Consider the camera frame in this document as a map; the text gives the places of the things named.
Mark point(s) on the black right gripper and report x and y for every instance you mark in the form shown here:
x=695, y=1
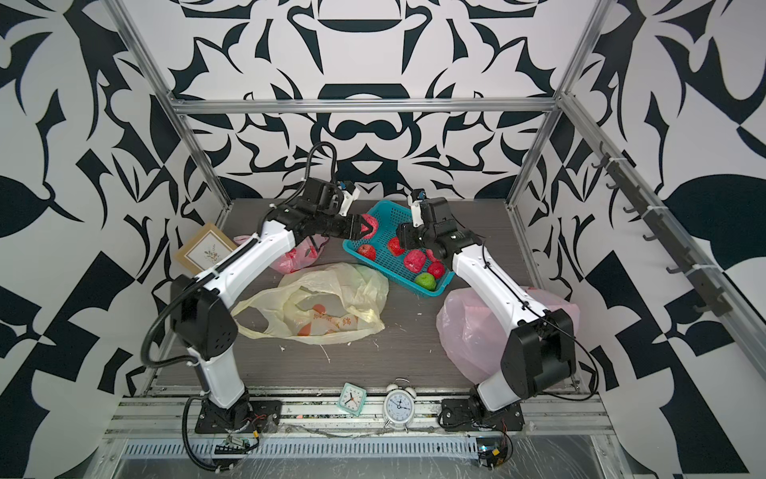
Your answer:
x=405, y=234

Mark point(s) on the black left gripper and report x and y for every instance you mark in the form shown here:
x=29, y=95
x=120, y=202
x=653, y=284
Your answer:
x=352, y=228

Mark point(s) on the small dark red apple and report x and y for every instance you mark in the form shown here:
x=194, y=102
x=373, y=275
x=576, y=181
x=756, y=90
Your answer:
x=437, y=270

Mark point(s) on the pink plastic bag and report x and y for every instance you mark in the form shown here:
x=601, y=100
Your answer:
x=296, y=254
x=479, y=335

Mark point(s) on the green apple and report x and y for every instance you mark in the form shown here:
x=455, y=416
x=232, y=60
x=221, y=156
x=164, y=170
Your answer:
x=427, y=281

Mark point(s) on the smooth red apple with stem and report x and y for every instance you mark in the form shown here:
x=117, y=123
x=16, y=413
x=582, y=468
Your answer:
x=367, y=251

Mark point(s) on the yellow plastic bag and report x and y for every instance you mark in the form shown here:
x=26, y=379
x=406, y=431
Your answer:
x=331, y=304

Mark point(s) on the pink plastic bag front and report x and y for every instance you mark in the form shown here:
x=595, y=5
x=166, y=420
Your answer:
x=479, y=335

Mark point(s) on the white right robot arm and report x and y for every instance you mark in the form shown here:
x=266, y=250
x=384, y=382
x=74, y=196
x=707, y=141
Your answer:
x=509, y=303

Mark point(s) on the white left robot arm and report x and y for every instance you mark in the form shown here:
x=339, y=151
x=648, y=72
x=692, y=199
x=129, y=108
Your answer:
x=201, y=313

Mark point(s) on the teal perforated plastic basket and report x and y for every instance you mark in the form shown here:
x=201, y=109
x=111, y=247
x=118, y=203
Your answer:
x=389, y=216

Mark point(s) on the gold framed picture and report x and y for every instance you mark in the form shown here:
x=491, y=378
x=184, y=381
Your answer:
x=208, y=247

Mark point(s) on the white twin-bell alarm clock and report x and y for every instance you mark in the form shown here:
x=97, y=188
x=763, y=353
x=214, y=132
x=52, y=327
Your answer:
x=399, y=404

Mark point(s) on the small teal square clock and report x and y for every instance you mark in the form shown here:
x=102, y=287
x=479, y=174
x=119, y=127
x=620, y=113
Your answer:
x=352, y=399

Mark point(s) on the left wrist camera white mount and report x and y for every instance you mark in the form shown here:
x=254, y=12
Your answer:
x=349, y=193

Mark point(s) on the white slotted cable duct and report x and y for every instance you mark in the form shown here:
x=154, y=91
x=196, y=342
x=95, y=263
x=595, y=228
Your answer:
x=322, y=447

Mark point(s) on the wall hook rail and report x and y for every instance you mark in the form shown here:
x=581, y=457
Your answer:
x=688, y=259

